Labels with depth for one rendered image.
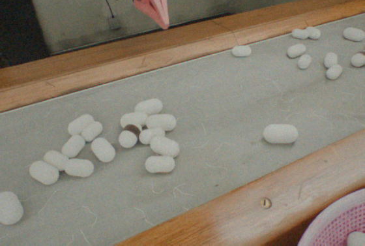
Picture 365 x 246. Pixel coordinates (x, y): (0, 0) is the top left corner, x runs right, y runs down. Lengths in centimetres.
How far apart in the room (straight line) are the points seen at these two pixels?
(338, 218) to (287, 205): 4
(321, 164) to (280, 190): 6
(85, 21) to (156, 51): 195
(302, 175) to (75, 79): 37
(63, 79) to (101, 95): 7
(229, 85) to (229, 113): 8
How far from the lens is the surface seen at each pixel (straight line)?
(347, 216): 30
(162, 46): 56
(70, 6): 243
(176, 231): 25
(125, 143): 35
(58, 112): 47
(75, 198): 33
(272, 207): 27
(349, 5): 83
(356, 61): 56
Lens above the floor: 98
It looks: 35 degrees down
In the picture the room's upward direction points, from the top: 4 degrees counter-clockwise
